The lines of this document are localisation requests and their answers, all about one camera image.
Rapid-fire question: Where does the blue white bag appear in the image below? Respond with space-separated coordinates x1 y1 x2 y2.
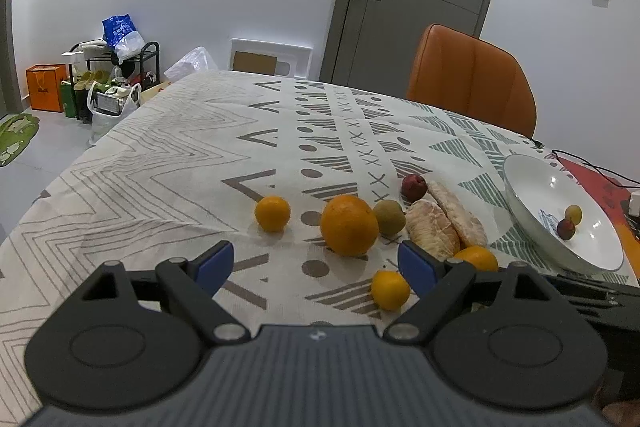
102 14 145 64

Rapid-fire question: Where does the patterned tablecloth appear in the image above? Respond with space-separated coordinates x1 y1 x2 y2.
1 72 639 426

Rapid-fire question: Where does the white tote bag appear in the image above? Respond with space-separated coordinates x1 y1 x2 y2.
87 81 141 145

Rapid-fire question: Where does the black cable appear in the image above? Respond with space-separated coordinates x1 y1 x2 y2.
529 136 640 188

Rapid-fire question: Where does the orange chair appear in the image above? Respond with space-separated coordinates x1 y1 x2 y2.
407 24 537 138

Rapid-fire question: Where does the black metal rack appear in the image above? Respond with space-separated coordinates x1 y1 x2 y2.
63 40 160 122

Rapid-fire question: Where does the peeled pomelo segment back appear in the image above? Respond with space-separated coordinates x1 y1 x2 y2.
426 181 488 247

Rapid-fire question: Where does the white foam packaging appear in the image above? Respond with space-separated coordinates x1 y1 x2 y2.
230 38 312 79

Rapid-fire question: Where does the green fruit front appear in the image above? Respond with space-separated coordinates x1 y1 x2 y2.
564 205 582 227

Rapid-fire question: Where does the dark red plum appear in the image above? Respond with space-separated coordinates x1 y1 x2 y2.
556 218 576 241

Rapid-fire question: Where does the orange paper bag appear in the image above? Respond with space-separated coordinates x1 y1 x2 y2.
26 64 68 113

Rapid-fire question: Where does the red table mat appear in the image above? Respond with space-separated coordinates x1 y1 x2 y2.
558 156 639 277

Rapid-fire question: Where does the small yellow orange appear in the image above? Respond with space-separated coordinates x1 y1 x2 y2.
370 270 411 312

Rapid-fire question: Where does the white plate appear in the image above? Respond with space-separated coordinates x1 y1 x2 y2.
503 154 625 275

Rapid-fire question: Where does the green floor mat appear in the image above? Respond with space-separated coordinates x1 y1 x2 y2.
0 113 39 167

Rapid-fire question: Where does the green box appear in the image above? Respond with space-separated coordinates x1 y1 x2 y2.
60 79 77 118

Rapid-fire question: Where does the person's hand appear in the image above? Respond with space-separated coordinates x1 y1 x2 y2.
602 399 640 427

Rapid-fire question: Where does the peeled pomelo segment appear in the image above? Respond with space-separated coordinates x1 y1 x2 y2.
426 181 488 247
406 199 461 261

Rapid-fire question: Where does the medium orange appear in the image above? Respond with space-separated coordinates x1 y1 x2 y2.
454 246 499 272

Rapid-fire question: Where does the peeled pomelo segment front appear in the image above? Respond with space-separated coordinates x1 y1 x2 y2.
406 199 461 261

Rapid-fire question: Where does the white plastic bag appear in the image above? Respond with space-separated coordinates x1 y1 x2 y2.
164 46 218 82

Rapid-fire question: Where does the green brown kiwi fruit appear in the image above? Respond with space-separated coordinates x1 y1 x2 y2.
373 199 406 237

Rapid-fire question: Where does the white charger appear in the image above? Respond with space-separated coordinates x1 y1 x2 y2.
628 190 640 218

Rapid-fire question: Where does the large orange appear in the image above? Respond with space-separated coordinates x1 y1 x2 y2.
320 195 378 257

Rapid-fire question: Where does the cardboard piece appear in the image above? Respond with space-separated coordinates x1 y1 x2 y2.
231 51 278 76

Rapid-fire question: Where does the red plum back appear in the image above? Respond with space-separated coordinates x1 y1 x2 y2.
400 174 427 202

